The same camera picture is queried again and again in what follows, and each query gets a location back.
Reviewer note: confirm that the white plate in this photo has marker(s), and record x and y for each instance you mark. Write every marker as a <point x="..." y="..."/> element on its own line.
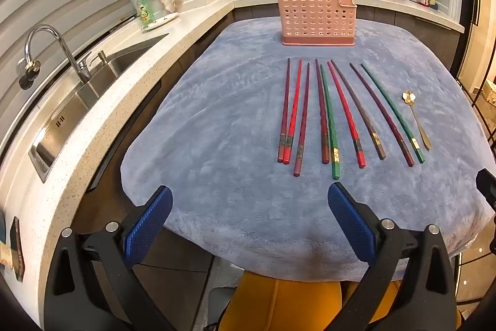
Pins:
<point x="161" y="21"/>

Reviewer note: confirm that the black framed glass door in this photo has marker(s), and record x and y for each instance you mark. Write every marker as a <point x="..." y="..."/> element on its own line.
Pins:
<point x="478" y="44"/>

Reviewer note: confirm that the stainless steel sink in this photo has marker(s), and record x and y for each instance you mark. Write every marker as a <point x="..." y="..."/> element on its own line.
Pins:
<point x="77" y="106"/>

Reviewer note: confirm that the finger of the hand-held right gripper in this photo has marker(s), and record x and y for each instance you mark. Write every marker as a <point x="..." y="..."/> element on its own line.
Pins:
<point x="487" y="181"/>

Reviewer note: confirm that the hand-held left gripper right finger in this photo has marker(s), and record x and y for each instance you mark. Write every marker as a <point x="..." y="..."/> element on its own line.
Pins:
<point x="348" y="222"/>

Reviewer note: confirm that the gold spoon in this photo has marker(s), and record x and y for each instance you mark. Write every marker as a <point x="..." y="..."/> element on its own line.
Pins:
<point x="416" y="119"/>

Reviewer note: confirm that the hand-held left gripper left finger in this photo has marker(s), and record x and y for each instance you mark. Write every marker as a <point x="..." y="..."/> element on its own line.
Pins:
<point x="149" y="222"/>

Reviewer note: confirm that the blue-grey fleece blanket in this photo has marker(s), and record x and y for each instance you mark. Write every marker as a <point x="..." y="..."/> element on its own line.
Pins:
<point x="217" y="129"/>

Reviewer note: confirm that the chrome soap pump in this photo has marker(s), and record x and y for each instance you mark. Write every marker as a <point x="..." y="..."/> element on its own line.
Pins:
<point x="100" y="57"/>

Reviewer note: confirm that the dark red chopstick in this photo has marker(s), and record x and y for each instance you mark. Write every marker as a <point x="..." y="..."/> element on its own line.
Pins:
<point x="285" y="110"/>
<point x="321" y="114"/>
<point x="303" y="121"/>

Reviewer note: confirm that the dark brown flat object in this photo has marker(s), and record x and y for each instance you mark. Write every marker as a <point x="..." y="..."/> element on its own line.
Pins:
<point x="16" y="249"/>

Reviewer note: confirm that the green chopstick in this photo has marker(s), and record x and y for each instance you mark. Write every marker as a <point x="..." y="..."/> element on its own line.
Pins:
<point x="329" y="121"/>
<point x="393" y="114"/>

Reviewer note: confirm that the green dish soap bottle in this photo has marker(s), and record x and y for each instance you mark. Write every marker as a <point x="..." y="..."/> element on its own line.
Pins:
<point x="144" y="9"/>

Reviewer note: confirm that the chrome faucet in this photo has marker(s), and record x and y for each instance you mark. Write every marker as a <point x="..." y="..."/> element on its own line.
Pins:
<point x="54" y="44"/>

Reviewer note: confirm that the pink perforated utensil basket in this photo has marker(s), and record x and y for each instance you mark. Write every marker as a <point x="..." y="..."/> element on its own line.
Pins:
<point x="314" y="15"/>

